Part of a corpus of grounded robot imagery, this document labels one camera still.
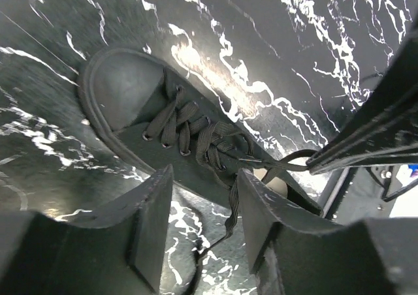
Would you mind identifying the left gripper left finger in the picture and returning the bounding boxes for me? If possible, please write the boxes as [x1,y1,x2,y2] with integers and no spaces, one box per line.
[58,166,173,292]

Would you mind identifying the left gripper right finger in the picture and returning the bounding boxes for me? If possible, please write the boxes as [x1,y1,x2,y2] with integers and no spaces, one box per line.
[238,169,342,274]

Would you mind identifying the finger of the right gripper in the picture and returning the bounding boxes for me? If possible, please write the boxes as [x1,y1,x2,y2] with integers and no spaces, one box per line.
[306,23,417,174]

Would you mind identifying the black shoelace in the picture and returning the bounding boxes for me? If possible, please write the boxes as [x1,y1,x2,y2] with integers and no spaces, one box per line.
[142,85,315,294]

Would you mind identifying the black canvas sneaker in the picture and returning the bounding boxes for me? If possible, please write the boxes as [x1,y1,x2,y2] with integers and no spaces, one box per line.
[78,47,321,215]

